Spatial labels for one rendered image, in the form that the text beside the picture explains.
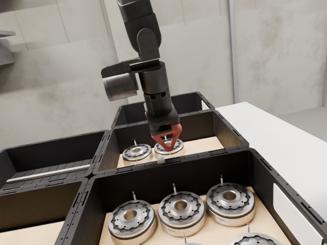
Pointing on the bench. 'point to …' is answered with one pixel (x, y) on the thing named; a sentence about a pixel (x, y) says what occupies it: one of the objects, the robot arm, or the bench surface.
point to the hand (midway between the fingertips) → (166, 140)
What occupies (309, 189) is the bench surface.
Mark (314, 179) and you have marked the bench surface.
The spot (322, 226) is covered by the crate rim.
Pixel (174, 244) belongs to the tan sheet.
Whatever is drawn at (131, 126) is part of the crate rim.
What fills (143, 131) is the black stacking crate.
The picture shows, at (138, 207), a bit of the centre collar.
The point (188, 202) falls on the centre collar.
